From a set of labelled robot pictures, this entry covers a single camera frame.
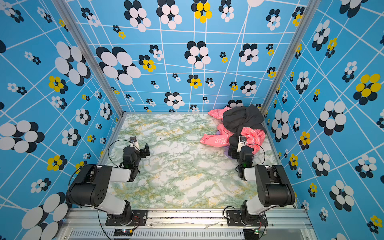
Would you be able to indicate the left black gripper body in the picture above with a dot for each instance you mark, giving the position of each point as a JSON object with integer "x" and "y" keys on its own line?
{"x": 137, "y": 155}

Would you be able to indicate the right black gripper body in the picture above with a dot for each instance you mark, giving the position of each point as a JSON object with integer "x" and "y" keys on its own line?
{"x": 240, "y": 162}

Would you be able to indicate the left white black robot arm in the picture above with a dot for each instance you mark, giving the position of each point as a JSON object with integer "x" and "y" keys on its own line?
{"x": 90, "y": 188}

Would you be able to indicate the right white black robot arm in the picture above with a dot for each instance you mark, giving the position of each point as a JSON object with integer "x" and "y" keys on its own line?
{"x": 273, "y": 187}

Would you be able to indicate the pink patterned cloth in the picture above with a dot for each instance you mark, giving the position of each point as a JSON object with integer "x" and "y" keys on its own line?
{"x": 255, "y": 138}

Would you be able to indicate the black cloth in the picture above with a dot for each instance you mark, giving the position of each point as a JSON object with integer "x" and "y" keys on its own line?
{"x": 236, "y": 119}

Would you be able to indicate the right small circuit board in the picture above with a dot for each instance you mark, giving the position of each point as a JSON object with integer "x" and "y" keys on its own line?
{"x": 252, "y": 234}

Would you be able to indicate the small circuit board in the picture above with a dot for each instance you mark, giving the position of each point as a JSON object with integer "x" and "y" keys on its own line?
{"x": 123, "y": 233}
{"x": 252, "y": 234}

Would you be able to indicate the left small circuit board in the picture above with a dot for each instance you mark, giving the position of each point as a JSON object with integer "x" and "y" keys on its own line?
{"x": 123, "y": 233}

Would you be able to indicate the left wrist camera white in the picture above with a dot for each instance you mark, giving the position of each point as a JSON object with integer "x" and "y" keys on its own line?
{"x": 134, "y": 141}

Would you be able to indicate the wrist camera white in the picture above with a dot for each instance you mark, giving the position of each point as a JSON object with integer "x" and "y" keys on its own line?
{"x": 242, "y": 141}
{"x": 134, "y": 141}

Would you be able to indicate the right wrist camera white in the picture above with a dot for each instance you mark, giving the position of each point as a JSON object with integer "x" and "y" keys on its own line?
{"x": 242, "y": 141}

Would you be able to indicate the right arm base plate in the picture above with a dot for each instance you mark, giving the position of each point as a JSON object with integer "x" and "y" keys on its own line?
{"x": 235, "y": 218}

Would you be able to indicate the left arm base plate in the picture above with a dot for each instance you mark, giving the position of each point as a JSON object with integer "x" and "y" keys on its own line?
{"x": 133, "y": 218}

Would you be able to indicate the aluminium front rail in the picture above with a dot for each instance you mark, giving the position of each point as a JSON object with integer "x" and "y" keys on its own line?
{"x": 187, "y": 224}

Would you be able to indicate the left corner aluminium post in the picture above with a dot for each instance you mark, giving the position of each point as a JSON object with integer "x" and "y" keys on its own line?
{"x": 80, "y": 40}

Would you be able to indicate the corner aluminium post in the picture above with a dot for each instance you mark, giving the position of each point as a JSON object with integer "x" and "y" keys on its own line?
{"x": 80, "y": 40}
{"x": 288, "y": 57}

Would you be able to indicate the right corner aluminium post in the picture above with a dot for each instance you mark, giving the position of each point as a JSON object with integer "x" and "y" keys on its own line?
{"x": 288, "y": 57}

